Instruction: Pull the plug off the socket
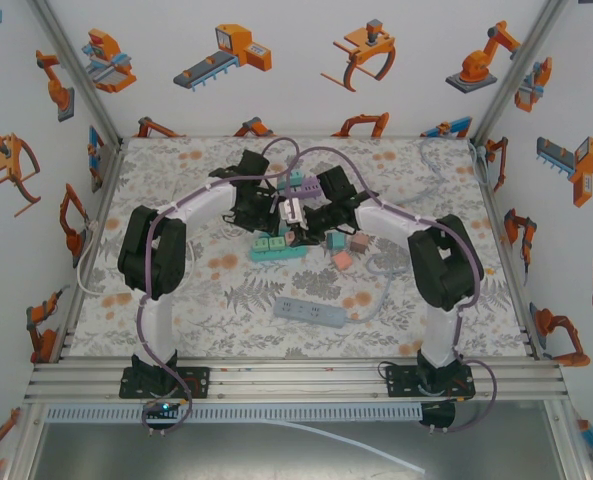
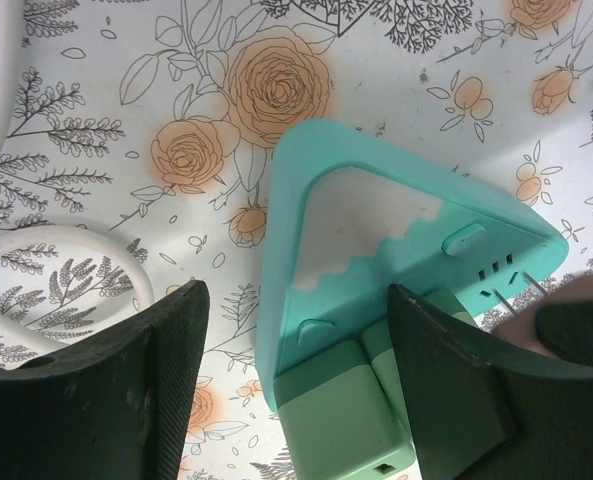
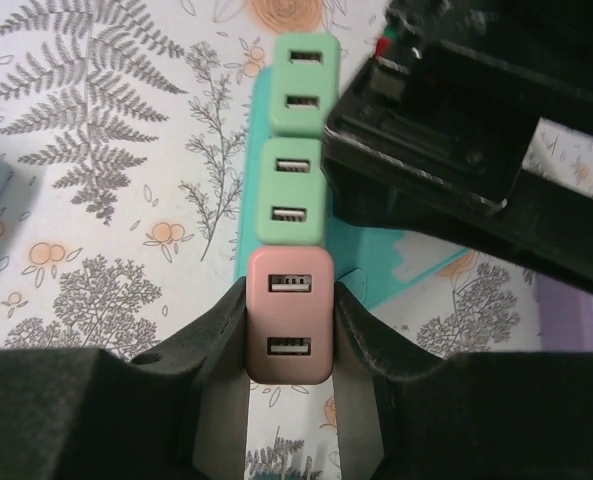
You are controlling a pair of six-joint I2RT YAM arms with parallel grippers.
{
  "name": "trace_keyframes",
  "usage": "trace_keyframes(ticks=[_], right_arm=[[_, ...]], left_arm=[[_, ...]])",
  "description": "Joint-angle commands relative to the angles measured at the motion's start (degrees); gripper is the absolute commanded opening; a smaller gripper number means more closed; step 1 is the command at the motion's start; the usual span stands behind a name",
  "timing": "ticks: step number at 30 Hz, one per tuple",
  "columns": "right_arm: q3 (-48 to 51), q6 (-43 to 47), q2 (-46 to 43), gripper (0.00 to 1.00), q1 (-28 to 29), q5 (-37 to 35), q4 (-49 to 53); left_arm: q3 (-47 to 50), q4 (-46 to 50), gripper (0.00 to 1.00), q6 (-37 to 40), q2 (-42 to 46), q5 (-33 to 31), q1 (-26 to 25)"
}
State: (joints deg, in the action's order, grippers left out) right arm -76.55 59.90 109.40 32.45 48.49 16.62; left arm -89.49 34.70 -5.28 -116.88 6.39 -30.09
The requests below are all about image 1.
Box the teal triangular power strip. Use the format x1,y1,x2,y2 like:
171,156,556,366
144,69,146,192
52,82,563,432
248,229,310,264

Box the purple power strip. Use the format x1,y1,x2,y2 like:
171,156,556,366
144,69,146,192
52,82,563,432
275,169,325,201

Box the blue-grey power strip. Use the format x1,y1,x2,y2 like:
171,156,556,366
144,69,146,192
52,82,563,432
272,295,351,329

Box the floral table mat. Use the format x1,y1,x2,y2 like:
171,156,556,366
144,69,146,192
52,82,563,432
68,135,532,360

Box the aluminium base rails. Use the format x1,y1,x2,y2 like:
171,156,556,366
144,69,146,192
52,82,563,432
23,357,570,404

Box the black controller box green light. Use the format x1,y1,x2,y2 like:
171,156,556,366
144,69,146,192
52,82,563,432
140,398,183,437

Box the metal base panel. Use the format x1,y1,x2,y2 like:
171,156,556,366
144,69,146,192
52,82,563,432
25,422,577,480

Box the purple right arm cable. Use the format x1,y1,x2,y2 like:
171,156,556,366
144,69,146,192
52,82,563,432
283,146,500,434

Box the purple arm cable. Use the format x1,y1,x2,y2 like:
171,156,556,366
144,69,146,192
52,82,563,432
135,137,302,435
283,146,500,434

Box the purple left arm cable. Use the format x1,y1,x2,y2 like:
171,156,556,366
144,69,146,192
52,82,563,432
135,137,302,435

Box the aluminium side rail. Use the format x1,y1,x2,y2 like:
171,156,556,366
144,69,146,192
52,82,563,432
50,139,127,364
470,142,545,361

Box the grey cable bundle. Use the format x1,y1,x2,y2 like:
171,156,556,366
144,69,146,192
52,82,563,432
468,141,492,189

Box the white slotted cable duct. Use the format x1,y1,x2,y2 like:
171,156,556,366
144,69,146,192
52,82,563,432
43,402,425,425

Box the aluminium frame post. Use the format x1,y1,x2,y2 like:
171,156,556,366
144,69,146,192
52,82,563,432
543,399,593,480
468,0,572,146
0,399,47,480
25,0,125,151

